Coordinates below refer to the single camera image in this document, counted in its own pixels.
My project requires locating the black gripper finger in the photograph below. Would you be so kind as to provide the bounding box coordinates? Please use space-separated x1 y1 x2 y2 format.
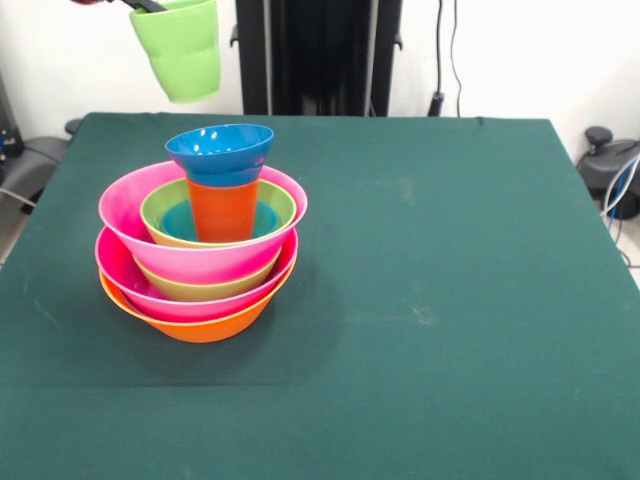
118 0 169 15

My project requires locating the green plastic bowl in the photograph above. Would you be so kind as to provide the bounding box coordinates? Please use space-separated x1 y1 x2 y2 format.
131 247 282 303
139 178 298 250

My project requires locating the red plastic cup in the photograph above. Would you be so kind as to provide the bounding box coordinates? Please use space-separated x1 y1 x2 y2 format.
186 178 261 244

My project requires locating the dark green tablecloth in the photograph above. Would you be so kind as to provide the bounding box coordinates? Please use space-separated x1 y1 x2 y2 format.
0 112 640 480

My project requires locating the white blue cable bundle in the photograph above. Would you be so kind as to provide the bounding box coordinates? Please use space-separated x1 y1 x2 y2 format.
601 152 640 269

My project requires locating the black office chair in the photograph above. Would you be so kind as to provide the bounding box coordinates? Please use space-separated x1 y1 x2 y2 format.
576 126 640 221
0 118 81 204

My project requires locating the black hanging cable with plug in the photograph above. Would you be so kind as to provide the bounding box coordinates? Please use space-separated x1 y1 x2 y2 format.
429 0 448 117

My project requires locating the orange plastic bowl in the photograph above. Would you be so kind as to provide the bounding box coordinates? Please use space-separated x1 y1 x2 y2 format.
98 254 299 344

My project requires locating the green plastic cup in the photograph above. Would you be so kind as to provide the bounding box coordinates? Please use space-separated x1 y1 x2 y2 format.
128 0 222 105

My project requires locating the light blue plastic bowl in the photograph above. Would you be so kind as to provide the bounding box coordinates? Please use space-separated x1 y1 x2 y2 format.
160 200 280 243

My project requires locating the pink plastic bowl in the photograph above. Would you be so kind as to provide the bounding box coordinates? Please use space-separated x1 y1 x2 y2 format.
94 227 300 324
97 160 309 285

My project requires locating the dark blue plastic bowl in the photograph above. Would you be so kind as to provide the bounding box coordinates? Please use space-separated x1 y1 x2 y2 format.
164 123 276 188

